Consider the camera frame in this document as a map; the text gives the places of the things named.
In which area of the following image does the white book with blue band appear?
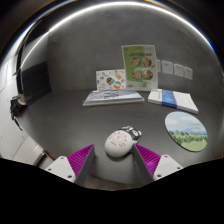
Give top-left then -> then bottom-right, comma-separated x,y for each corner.
147,88 -> 199,115

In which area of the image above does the white and black computer mouse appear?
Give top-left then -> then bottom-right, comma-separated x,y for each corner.
104,125 -> 143,158

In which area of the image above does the round landscape print mouse pad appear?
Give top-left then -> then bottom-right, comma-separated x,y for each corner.
164,110 -> 209,153

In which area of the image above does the black bag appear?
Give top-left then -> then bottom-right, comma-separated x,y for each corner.
9,94 -> 28,131

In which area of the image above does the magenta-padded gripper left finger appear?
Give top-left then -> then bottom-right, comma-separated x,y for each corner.
44,143 -> 96,187

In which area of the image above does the small white sticker card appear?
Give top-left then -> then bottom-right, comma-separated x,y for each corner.
95,68 -> 128,92

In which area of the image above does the grey patterned book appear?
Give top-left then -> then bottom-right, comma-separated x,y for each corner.
82,88 -> 146,108

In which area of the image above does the green menu sign stand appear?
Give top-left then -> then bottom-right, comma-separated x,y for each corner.
120,44 -> 159,92

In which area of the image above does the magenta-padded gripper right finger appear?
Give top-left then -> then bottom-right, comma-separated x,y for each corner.
132,143 -> 184,186

